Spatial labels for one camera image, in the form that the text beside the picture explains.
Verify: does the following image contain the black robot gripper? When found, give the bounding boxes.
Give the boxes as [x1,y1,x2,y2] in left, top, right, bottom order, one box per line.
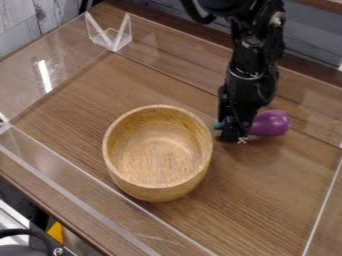
[218,64,279,144]

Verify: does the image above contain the yellow black equipment base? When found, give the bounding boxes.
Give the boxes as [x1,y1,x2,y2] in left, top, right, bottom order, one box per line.
[28,220,87,256]

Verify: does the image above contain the black cable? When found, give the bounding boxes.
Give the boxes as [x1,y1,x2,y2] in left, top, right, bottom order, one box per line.
[0,228,55,256]

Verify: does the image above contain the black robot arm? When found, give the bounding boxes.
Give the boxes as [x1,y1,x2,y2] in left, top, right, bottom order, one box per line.
[181,0,286,142]

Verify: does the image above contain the purple toy eggplant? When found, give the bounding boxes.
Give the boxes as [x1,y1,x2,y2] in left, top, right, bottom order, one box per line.
[213,109,293,138]

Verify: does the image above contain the clear acrylic tray wall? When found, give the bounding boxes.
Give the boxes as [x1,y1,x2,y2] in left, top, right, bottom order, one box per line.
[0,114,215,256]

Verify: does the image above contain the brown wooden bowl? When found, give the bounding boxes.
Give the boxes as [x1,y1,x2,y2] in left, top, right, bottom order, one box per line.
[102,104,214,202]

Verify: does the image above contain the clear acrylic corner bracket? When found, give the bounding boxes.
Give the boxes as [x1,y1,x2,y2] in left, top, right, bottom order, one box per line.
[84,13,133,52]

